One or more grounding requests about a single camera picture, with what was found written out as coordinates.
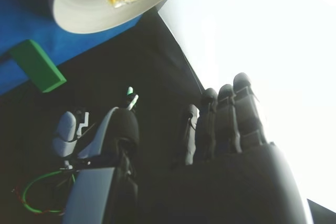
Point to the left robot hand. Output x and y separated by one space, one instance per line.
231 182

